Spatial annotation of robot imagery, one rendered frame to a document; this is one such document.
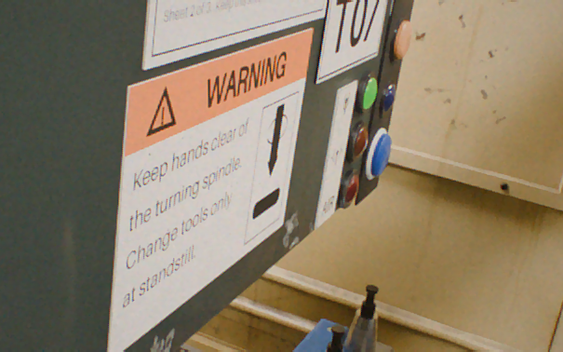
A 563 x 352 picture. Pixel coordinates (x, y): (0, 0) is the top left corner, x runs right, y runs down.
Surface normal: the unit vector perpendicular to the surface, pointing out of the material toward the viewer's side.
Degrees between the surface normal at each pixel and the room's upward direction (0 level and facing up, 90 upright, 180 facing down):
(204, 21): 90
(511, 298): 90
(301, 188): 90
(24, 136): 90
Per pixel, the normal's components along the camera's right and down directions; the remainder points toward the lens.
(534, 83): -0.41, 0.28
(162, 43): 0.90, 0.27
